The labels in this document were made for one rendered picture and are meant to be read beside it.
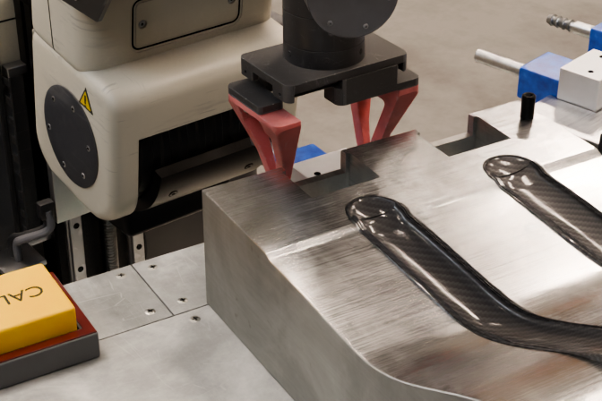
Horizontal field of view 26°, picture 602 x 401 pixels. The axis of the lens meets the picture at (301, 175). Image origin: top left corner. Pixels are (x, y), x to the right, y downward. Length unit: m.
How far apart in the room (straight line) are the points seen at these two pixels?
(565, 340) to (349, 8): 0.24
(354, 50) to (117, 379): 0.27
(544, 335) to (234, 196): 0.23
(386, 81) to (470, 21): 2.49
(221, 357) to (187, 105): 0.43
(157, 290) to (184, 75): 0.36
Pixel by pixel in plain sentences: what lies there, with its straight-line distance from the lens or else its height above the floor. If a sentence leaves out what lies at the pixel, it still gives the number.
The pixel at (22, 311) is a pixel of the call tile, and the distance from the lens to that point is 0.84.
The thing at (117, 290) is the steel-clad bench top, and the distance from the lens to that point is 0.91.
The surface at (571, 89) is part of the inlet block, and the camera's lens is 1.05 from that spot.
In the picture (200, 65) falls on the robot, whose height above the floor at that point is 0.80.
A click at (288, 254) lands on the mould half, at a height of 0.89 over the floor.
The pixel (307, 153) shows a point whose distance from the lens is 0.99.
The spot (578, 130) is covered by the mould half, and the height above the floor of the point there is 0.85.
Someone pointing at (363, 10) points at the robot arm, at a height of 1.01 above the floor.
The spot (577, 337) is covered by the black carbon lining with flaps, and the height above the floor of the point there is 0.90.
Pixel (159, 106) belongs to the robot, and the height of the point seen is 0.78.
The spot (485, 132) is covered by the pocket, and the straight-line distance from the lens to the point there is 0.94.
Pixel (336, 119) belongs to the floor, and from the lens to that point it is 2.87.
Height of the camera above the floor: 1.32
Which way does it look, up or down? 30 degrees down
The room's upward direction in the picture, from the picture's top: straight up
